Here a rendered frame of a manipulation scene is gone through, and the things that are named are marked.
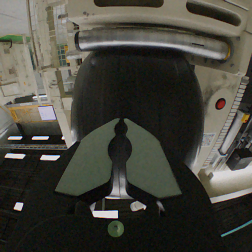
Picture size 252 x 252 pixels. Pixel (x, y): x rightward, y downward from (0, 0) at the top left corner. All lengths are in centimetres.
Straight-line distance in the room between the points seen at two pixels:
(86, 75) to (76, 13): 12
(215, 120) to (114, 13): 46
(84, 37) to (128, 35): 9
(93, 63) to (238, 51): 31
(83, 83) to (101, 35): 10
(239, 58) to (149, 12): 21
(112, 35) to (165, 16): 10
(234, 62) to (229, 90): 17
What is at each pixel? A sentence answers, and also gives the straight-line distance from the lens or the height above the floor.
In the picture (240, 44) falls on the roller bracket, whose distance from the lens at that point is 34.
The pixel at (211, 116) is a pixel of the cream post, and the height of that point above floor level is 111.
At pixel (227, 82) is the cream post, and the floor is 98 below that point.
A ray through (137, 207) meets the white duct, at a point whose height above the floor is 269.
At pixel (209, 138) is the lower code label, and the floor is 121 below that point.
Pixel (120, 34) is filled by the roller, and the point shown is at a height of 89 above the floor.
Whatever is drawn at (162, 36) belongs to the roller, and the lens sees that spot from 27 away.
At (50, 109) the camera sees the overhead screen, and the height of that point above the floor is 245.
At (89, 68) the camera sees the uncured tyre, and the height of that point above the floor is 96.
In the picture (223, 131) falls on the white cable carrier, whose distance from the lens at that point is 60.
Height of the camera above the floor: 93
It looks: 32 degrees up
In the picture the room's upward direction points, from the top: 180 degrees counter-clockwise
